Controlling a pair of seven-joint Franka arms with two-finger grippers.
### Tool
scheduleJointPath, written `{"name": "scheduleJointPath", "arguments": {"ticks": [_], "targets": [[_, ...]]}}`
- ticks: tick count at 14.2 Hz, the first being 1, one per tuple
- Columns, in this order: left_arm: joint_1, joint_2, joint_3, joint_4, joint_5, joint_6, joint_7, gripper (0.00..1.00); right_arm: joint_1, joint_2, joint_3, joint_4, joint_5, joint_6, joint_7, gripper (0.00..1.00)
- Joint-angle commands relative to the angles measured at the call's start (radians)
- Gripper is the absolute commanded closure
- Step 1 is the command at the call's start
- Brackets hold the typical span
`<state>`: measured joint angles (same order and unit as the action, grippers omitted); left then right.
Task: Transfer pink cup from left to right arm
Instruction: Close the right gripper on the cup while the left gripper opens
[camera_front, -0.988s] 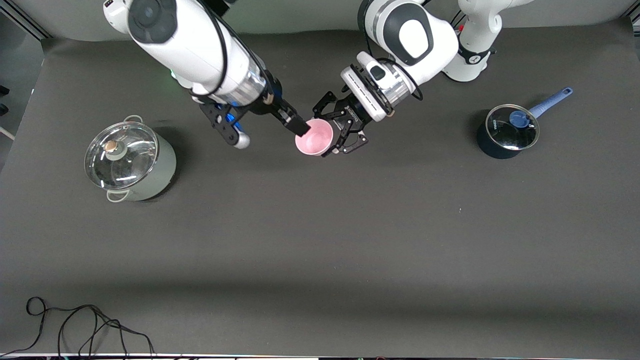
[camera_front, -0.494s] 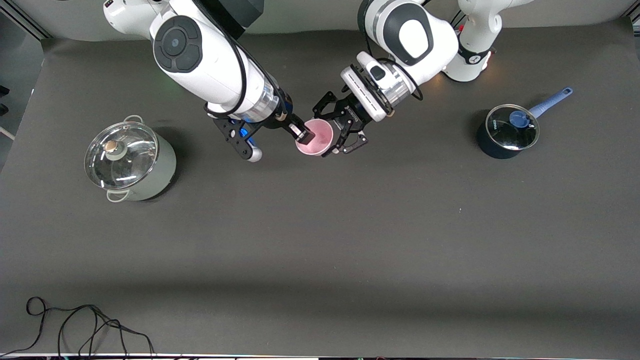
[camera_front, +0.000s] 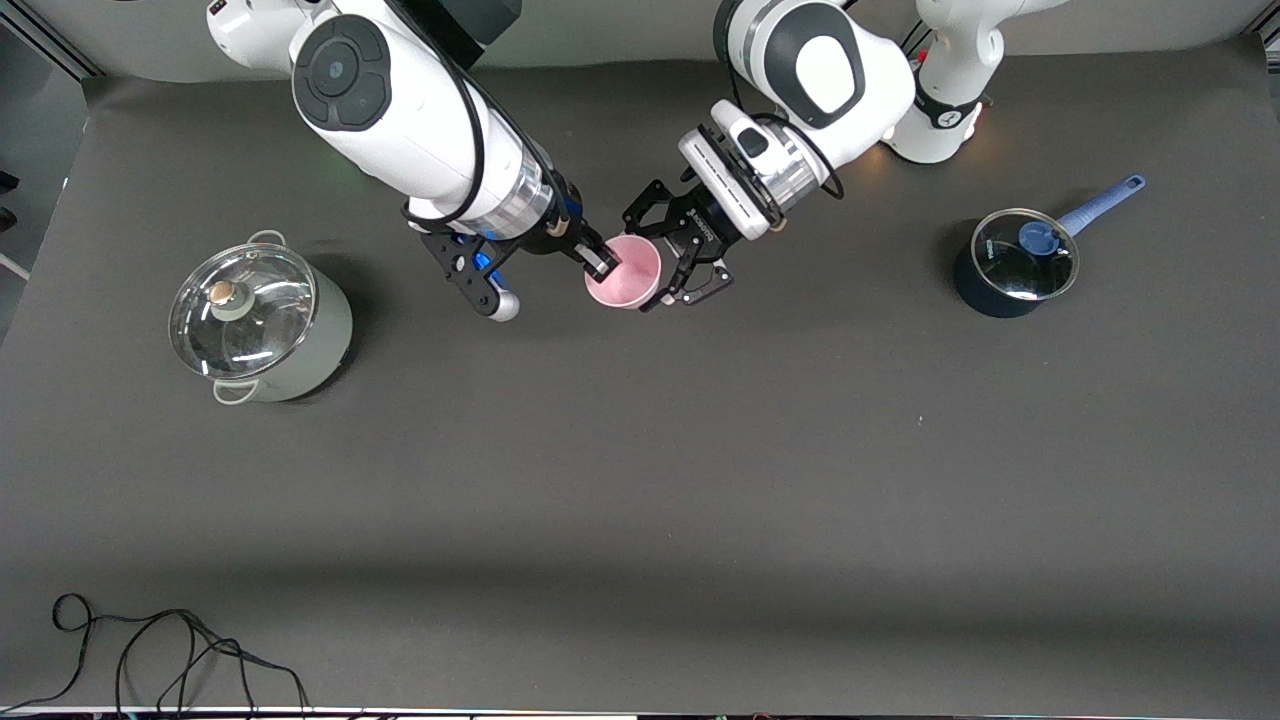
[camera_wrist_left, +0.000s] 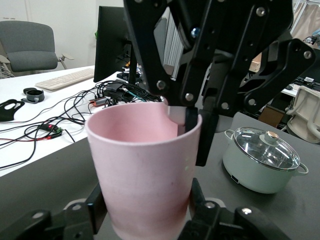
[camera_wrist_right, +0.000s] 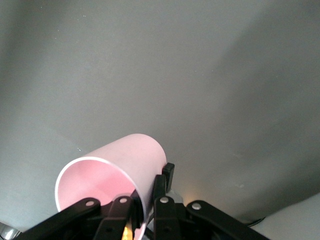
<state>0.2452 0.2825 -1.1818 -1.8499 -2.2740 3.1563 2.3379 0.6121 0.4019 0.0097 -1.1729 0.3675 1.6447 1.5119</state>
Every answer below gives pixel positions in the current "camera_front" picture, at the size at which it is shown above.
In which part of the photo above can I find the pink plastic cup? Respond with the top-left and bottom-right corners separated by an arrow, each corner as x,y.
584,235 -> 663,309

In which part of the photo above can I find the dark grey table cloth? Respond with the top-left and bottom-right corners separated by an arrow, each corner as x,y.
0,38 -> 1280,713

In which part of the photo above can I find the dark blue saucepan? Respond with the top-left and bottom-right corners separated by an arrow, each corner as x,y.
953,175 -> 1146,319

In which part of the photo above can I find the glass lid with blue knob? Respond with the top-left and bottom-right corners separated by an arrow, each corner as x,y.
972,208 -> 1081,301

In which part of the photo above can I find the glass lid with beige knob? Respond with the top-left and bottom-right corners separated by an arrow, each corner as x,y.
168,243 -> 319,381

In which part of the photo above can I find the pale grey two-handled pot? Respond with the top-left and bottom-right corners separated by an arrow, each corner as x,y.
168,230 -> 353,405

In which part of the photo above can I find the thin black loose cable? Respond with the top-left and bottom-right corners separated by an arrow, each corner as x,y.
0,593 -> 311,713

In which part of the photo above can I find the grey metal frame rail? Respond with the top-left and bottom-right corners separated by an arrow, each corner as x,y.
0,0 -> 101,81

